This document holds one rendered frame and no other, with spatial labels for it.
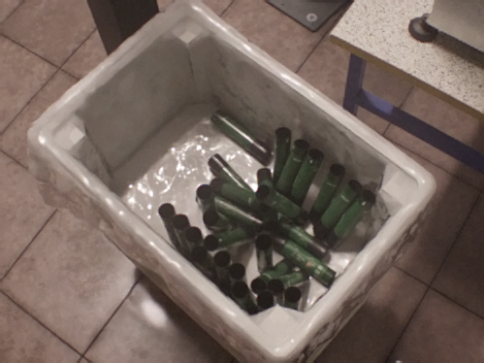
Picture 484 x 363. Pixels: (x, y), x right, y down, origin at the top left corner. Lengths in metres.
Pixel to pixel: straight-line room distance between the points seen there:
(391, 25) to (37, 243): 1.18
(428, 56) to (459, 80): 0.07
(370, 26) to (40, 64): 1.30
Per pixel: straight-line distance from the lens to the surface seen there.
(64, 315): 1.79
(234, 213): 1.27
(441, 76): 1.13
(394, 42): 1.16
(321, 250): 1.24
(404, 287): 1.75
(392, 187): 1.10
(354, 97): 1.47
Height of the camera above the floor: 1.65
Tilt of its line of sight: 64 degrees down
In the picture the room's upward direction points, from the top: 7 degrees counter-clockwise
